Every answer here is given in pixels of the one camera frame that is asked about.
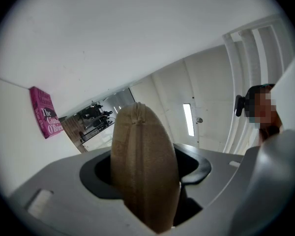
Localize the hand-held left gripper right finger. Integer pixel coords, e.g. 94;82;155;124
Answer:
171;143;252;236

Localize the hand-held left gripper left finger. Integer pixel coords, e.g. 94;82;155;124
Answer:
6;147;160;236

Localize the person's white clothing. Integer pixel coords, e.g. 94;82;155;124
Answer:
230;48;295;236

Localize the white door with narrow window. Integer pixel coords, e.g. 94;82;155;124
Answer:
182;101;207;148

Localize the wooden panel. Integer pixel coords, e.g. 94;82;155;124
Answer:
59;116;89;154

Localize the person's head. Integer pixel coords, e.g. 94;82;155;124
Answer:
244;83;284;147

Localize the glass partition window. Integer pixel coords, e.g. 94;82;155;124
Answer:
59;87;140;150

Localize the pink book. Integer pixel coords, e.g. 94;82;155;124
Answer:
29;86;65;140

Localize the black head-mounted camera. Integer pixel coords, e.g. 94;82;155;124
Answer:
234;94;246;118

